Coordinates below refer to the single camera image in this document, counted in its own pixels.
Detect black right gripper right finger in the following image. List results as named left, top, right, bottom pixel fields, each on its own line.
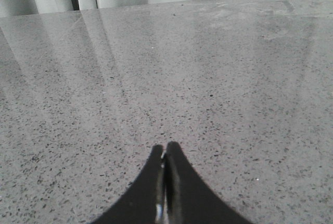
left=165, top=142, right=250, bottom=223

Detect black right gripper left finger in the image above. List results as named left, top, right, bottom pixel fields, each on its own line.
left=93, top=145, right=164, bottom=224

